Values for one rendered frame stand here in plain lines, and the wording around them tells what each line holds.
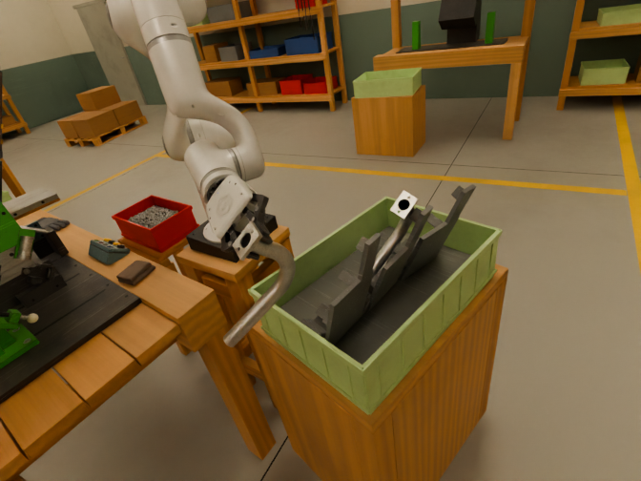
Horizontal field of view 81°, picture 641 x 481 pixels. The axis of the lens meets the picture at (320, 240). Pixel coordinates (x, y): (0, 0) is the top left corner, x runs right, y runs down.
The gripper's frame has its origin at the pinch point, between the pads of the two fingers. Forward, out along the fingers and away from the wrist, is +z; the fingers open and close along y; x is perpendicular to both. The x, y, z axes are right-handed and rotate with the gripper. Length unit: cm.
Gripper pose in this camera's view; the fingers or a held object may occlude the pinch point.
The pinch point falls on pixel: (255, 241)
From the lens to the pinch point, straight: 65.0
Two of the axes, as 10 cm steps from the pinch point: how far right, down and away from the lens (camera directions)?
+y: 6.3, -7.4, -2.3
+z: 4.8, 6.1, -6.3
